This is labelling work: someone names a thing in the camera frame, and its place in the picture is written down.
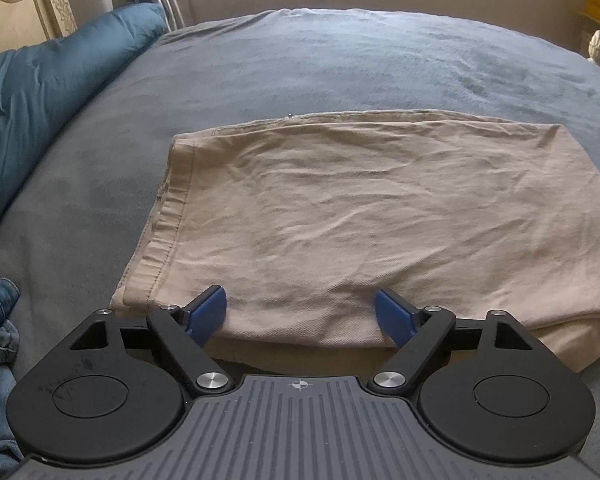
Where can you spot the cream bedpost finial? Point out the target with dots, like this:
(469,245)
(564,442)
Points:
(599,46)

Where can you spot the beige pants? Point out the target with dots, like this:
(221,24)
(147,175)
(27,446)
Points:
(355,220)

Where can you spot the teal pillow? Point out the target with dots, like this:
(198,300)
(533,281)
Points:
(40,90)

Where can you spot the grey-blue blanket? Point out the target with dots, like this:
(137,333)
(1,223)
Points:
(330,60)

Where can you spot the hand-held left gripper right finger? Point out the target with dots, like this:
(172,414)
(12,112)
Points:
(395,317)

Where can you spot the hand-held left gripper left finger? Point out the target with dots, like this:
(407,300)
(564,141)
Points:
(207,310)

